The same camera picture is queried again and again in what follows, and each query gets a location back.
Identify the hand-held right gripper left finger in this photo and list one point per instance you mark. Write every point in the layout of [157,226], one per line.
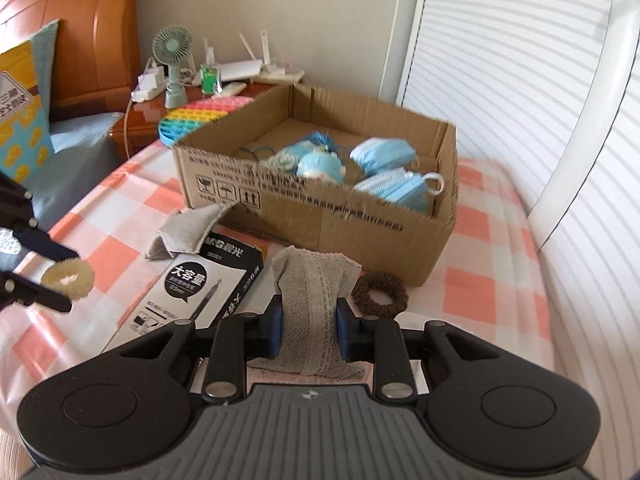
[274,327]

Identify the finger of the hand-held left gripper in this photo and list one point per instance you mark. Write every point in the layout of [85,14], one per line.
[35,292]
[35,242]

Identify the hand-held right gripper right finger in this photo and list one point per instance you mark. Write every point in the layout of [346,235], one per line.
[344,330]

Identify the lace trimmed linen pouch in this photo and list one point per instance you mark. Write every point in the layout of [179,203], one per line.
[312,300]

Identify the cream knit scrunchie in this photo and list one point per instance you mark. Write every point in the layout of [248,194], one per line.
[84,275]

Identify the brown cardboard box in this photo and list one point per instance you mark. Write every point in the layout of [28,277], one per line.
[320,220]

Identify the blue face mask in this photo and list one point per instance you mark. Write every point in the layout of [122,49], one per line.
[400,191]
[385,154]

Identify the blue plush doll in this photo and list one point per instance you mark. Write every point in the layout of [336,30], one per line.
[320,165]

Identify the floral fabric sachet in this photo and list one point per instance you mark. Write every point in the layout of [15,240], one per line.
[285,157]

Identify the brown scrunchie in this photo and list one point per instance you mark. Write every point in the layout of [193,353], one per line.
[361,285]

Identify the black and white pen box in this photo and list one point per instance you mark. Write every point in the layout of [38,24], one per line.
[200,285]

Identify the yellow printed pillow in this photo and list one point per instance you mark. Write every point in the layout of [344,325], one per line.
[20,125]

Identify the grey linen pouch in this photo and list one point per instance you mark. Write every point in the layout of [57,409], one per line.
[190,232]

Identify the orange checked tablecloth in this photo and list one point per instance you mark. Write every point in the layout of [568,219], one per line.
[475,260]

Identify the wooden nightstand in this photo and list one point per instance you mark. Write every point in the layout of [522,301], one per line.
[145,130]

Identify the white power strip with chargers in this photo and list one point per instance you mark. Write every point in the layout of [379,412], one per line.
[147,85]

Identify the rainbow pop bubble toy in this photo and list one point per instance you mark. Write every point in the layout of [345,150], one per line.
[195,120]

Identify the wooden bed headboard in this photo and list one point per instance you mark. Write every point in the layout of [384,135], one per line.
[90,35]

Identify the green hand sanitizer bottle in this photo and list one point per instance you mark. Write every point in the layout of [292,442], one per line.
[210,77]

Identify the small green desk fan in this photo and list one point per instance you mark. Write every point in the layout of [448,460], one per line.
[172,45]

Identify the white remote control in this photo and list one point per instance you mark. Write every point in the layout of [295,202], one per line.
[230,90]

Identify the cream plastic tray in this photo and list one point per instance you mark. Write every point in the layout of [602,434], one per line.
[281,77]

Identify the white router with antennas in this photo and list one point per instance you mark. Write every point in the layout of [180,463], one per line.
[240,70]

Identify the white louvered closet door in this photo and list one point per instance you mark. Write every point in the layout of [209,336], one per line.
[600,260]
[500,60]

